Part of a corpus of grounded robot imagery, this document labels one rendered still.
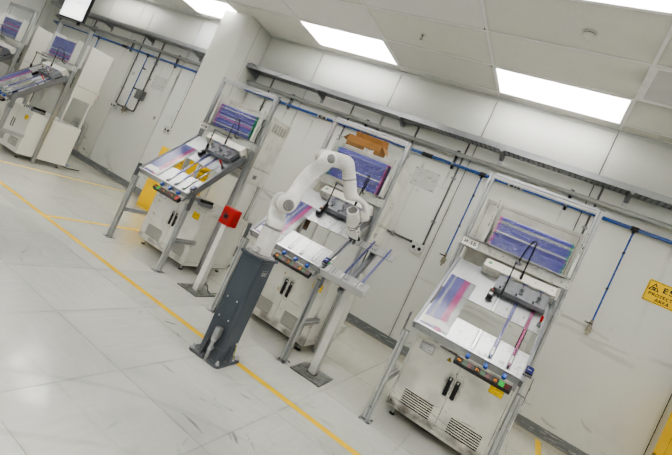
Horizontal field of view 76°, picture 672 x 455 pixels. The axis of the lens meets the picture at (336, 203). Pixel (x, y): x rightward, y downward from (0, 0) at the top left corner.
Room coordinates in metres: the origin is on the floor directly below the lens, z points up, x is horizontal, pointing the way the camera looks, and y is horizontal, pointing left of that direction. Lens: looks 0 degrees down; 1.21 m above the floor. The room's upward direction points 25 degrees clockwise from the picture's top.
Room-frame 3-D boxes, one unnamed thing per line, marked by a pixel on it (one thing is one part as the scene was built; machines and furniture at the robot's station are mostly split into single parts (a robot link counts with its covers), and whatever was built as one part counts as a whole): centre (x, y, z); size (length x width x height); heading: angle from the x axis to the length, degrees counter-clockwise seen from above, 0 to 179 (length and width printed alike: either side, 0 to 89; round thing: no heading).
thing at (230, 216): (3.74, 0.78, 0.39); 0.24 x 0.24 x 0.78; 63
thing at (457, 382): (3.01, -1.30, 0.65); 1.01 x 0.73 x 1.29; 153
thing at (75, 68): (5.93, 4.14, 0.95); 1.36 x 0.82 x 1.90; 153
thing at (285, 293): (3.83, -0.07, 0.31); 0.70 x 0.65 x 0.62; 63
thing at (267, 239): (2.73, 0.30, 0.79); 0.19 x 0.19 x 0.18
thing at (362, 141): (4.01, -0.10, 1.82); 0.68 x 0.30 x 0.20; 63
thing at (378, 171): (3.69, -0.07, 1.52); 0.51 x 0.13 x 0.27; 63
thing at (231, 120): (4.50, 1.22, 0.95); 1.35 x 0.82 x 1.90; 153
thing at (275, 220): (2.76, 0.31, 1.00); 0.19 x 0.12 x 0.24; 23
